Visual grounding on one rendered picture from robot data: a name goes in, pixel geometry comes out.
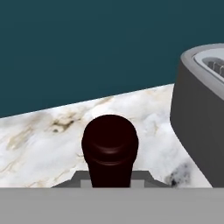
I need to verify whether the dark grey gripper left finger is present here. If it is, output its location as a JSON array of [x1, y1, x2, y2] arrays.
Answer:
[[52, 170, 94, 189]]

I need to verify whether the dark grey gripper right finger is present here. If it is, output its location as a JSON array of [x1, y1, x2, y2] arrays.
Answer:
[[129, 170, 172, 189]]

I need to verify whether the dark brown bottle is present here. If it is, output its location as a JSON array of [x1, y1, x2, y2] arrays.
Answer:
[[80, 114, 140, 189]]

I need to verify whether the dark grey toaster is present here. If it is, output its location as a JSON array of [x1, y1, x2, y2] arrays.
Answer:
[[169, 43, 224, 189]]

